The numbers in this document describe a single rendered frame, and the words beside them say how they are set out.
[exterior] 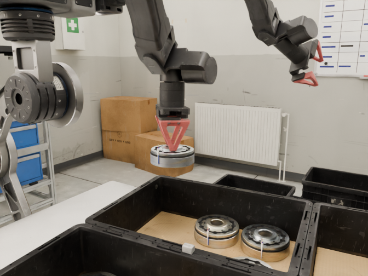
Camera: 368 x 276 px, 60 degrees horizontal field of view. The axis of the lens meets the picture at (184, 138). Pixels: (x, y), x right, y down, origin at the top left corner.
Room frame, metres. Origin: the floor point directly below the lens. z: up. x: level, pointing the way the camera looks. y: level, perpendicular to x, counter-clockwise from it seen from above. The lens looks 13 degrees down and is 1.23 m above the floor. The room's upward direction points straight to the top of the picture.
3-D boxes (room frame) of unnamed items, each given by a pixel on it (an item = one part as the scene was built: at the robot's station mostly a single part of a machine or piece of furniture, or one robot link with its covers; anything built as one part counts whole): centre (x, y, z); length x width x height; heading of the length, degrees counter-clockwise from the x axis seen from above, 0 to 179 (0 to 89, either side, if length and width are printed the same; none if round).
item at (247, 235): (0.63, -0.18, 0.86); 0.10 x 0.10 x 0.01
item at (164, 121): (0.71, 0.03, 1.08); 0.07 x 0.07 x 0.09; 11
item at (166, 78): (0.72, 0.02, 1.21); 0.07 x 0.06 x 0.07; 58
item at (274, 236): (0.63, -0.18, 0.86); 0.05 x 0.05 x 0.01
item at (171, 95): (0.73, 0.03, 1.15); 0.10 x 0.07 x 0.07; 11
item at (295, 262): (0.61, -0.04, 0.92); 0.40 x 0.30 x 0.02; 64
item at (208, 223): (0.68, -0.08, 0.86); 0.05 x 0.05 x 0.01
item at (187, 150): (0.72, 0.03, 1.03); 0.10 x 0.10 x 0.01
